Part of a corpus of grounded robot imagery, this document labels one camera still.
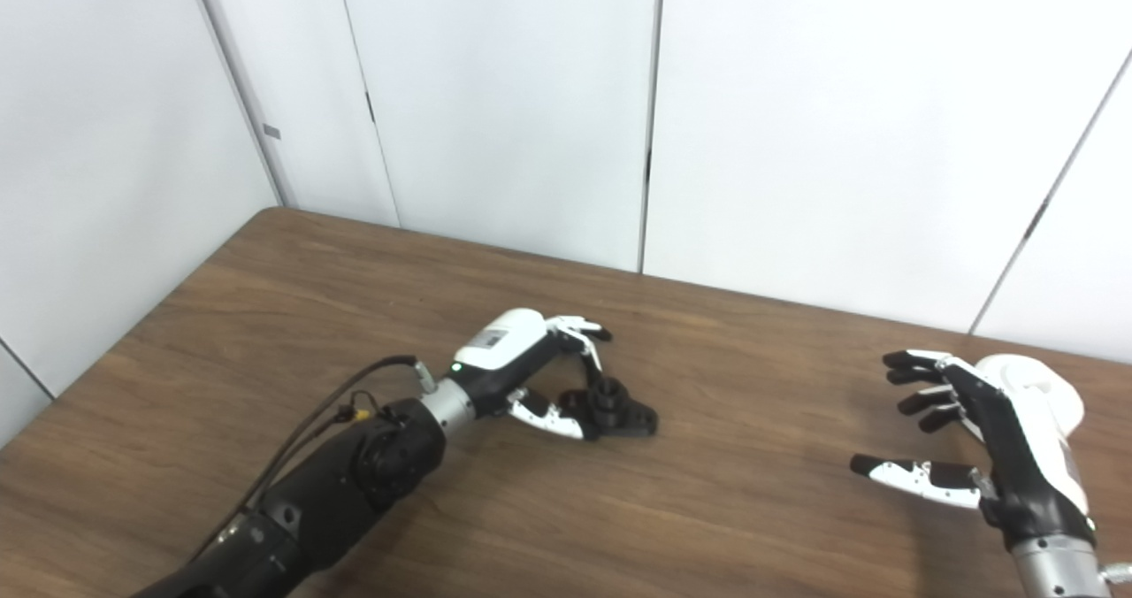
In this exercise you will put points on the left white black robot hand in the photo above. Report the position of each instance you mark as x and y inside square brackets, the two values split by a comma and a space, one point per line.
[504, 350]

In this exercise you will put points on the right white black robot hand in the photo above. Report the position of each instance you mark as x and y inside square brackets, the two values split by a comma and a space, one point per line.
[1017, 456]

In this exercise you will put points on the round white cylinder piece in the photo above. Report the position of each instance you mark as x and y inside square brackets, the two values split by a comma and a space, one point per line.
[1052, 399]

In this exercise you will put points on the black flanged holder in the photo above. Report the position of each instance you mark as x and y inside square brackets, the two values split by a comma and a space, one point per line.
[619, 412]

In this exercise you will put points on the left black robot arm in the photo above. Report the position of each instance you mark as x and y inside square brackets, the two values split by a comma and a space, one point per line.
[336, 492]

